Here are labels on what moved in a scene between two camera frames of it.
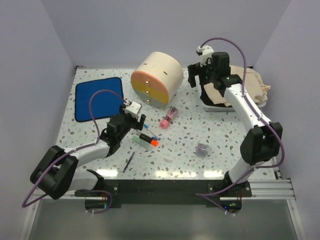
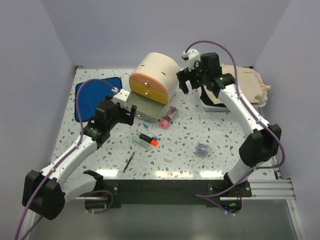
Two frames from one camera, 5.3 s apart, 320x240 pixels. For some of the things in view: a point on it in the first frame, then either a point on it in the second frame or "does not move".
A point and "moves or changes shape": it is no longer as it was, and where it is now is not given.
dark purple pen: [128, 162] does not move
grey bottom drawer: [149, 100] moves or changes shape
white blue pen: [141, 132] does not move
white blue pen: [152, 132] does not move
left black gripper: [137, 125] → [126, 119]
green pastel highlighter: [142, 143] does not move
